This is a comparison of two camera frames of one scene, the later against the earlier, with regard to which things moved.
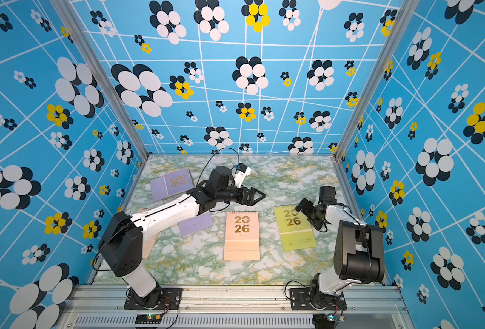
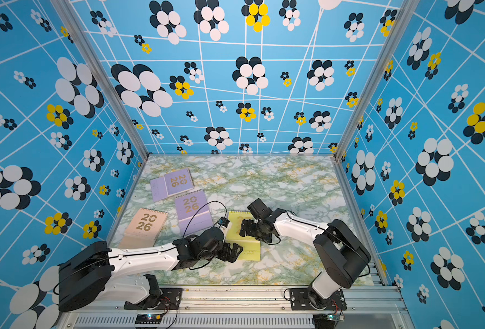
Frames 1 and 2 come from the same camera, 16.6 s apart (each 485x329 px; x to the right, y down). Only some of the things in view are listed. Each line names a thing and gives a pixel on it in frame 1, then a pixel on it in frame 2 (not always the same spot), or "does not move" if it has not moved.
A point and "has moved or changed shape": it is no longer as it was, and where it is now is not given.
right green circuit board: (339, 317) does not move
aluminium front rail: (236, 307) does not move
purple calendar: (172, 184) does not move
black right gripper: (309, 204) to (249, 231)
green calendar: (294, 230) has moved or changed shape
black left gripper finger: (250, 196) to (231, 255)
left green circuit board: (148, 319) does not move
